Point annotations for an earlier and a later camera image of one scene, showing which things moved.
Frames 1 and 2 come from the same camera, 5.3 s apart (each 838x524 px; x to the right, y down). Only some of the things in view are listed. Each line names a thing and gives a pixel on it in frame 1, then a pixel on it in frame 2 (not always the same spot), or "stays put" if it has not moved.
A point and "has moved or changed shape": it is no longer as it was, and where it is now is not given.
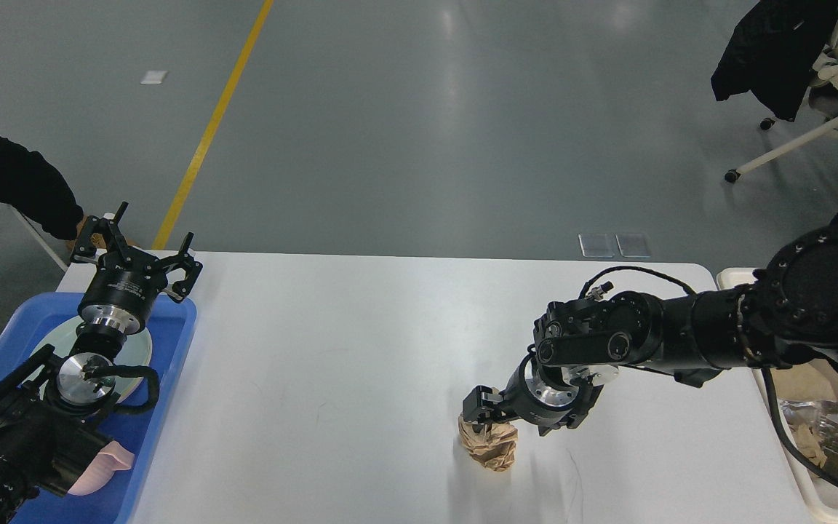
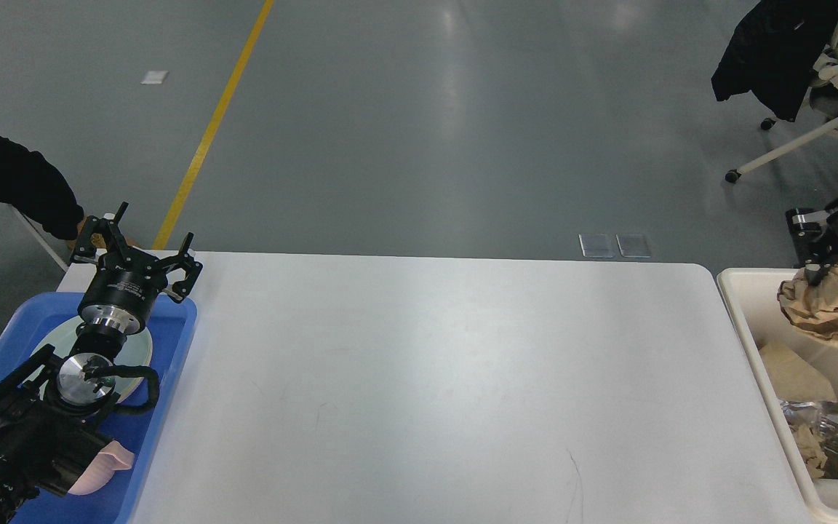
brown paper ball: [494, 447] has moved or changed shape
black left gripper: [123, 290] stays put
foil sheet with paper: [828, 421] stays put
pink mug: [113, 458] stays put
